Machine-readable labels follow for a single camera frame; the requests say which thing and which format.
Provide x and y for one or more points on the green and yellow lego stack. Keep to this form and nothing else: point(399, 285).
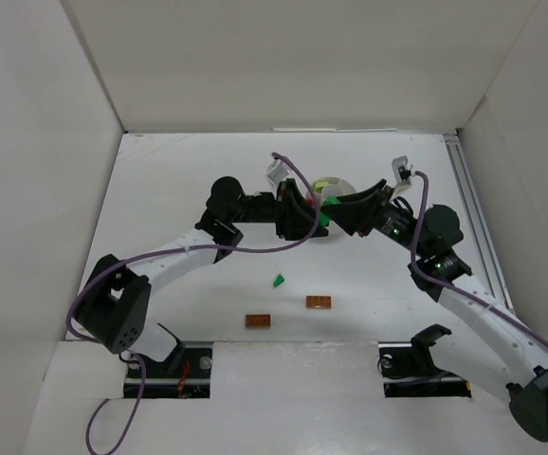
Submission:
point(325, 206)

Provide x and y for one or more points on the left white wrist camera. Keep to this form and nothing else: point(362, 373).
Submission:
point(276, 172)

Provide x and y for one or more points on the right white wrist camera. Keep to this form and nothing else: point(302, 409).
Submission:
point(402, 172)

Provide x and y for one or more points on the white round divided container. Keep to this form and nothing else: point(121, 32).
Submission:
point(334, 231)

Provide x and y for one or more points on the aluminium rail right side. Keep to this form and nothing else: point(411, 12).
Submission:
point(490, 266)

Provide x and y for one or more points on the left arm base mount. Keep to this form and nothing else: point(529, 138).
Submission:
point(184, 365)

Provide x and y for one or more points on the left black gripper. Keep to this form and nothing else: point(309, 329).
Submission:
point(283, 209)

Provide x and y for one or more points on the small green sloped lego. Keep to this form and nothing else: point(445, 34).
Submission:
point(279, 280)

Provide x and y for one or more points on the yellow-green lego brick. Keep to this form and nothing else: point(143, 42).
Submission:
point(325, 189)

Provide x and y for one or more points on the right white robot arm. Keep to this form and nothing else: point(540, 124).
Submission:
point(430, 236)

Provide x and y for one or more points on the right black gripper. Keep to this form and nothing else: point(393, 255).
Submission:
point(374, 211)

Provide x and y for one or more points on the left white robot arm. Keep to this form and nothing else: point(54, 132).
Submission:
point(112, 308)

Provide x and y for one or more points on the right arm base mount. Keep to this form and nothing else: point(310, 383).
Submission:
point(408, 370)

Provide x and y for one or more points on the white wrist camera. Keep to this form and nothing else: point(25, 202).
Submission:
point(276, 172)
point(402, 172)

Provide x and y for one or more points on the brown lego plate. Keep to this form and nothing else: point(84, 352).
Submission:
point(318, 302)

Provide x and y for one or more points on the orange lego brick front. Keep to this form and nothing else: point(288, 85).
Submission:
point(258, 321)

